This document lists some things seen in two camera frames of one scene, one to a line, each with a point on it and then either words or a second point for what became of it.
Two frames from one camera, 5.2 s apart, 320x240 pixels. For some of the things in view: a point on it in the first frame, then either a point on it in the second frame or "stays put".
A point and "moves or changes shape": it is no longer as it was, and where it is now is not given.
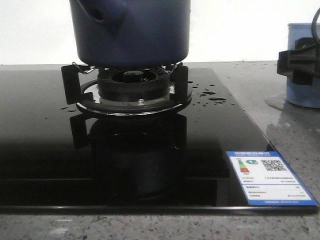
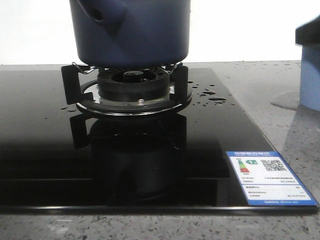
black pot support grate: (81, 83) stays put
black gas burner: (134, 85) stays put
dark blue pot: (128, 33) stays put
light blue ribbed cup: (307, 96) moves or changes shape
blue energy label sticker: (265, 179) stays put
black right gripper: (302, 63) -> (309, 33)
